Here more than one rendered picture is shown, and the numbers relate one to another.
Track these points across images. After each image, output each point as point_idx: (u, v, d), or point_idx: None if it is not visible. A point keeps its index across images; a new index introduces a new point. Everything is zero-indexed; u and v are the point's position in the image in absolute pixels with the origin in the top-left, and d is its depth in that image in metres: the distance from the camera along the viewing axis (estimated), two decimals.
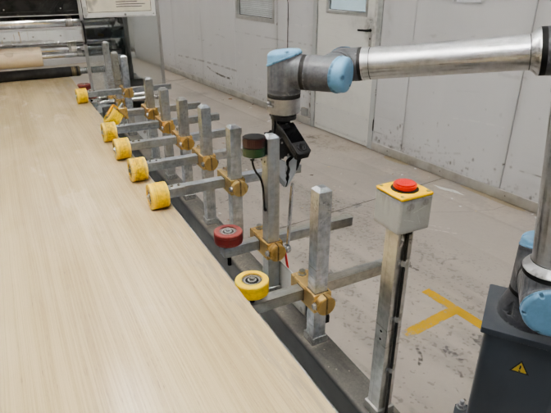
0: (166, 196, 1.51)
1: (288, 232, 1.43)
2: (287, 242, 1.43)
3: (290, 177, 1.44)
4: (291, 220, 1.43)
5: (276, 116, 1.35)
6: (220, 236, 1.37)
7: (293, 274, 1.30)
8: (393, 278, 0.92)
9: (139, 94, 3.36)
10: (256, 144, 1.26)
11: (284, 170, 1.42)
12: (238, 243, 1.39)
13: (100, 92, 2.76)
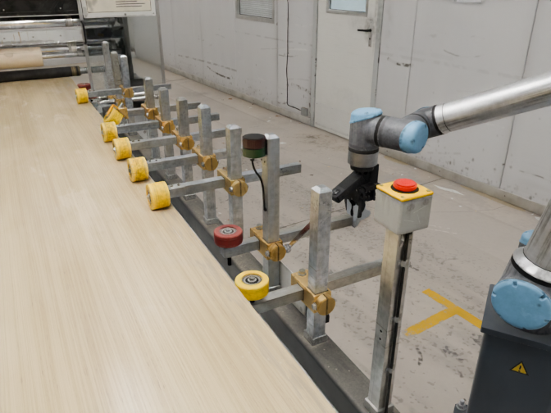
0: (166, 196, 1.51)
1: (294, 240, 1.40)
2: (289, 246, 1.42)
3: (352, 220, 1.59)
4: (302, 235, 1.38)
5: None
6: (220, 236, 1.37)
7: (293, 274, 1.30)
8: (393, 278, 0.92)
9: (139, 94, 3.36)
10: (256, 144, 1.26)
11: (350, 211, 1.60)
12: (238, 243, 1.39)
13: (100, 92, 2.76)
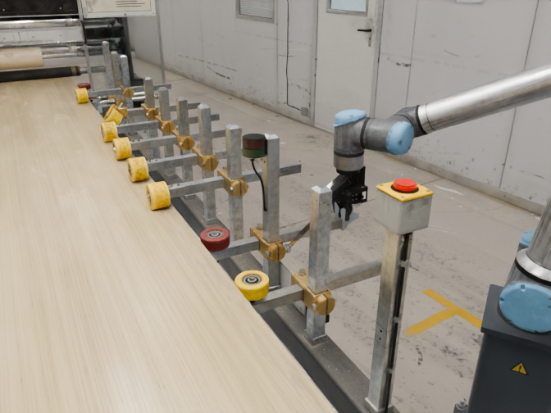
0: (166, 196, 1.51)
1: (294, 240, 1.40)
2: (289, 246, 1.42)
3: None
4: (302, 235, 1.38)
5: None
6: (206, 238, 1.35)
7: (293, 274, 1.30)
8: (393, 278, 0.92)
9: (139, 94, 3.36)
10: (256, 144, 1.26)
11: (338, 214, 1.58)
12: (225, 247, 1.37)
13: (100, 92, 2.76)
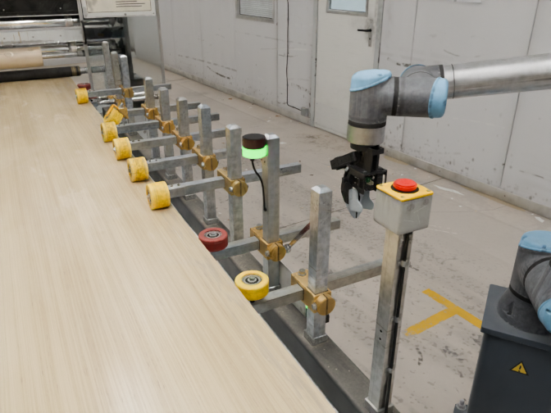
0: (166, 196, 1.51)
1: (294, 240, 1.40)
2: (289, 246, 1.42)
3: None
4: (302, 235, 1.38)
5: None
6: (204, 239, 1.35)
7: (293, 274, 1.30)
8: (393, 278, 0.92)
9: (139, 94, 3.36)
10: (256, 144, 1.26)
11: None
12: (223, 247, 1.37)
13: (100, 92, 2.76)
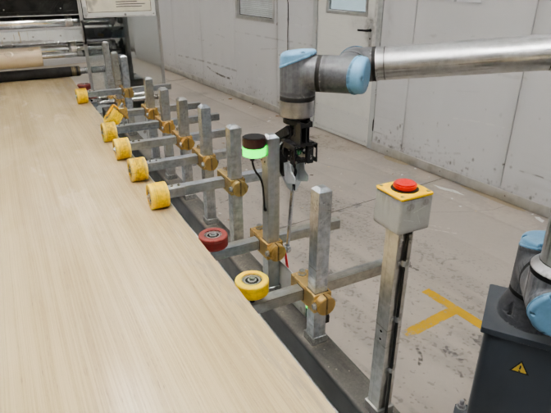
0: (166, 196, 1.51)
1: (288, 232, 1.43)
2: (287, 242, 1.43)
3: None
4: (291, 220, 1.42)
5: None
6: (204, 239, 1.35)
7: (293, 274, 1.30)
8: (393, 278, 0.92)
9: (139, 94, 3.36)
10: (256, 144, 1.26)
11: (293, 170, 1.41)
12: (223, 247, 1.37)
13: (100, 92, 2.76)
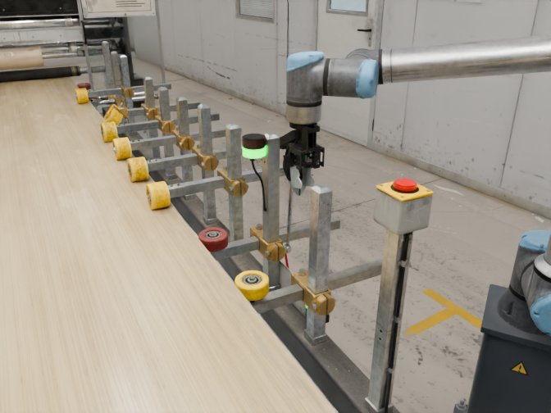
0: (166, 196, 1.51)
1: (288, 232, 1.43)
2: (287, 242, 1.43)
3: None
4: (290, 220, 1.43)
5: None
6: (204, 239, 1.35)
7: (293, 274, 1.30)
8: (393, 278, 0.92)
9: (139, 94, 3.36)
10: (256, 144, 1.26)
11: (299, 174, 1.38)
12: (223, 247, 1.37)
13: (100, 92, 2.76)
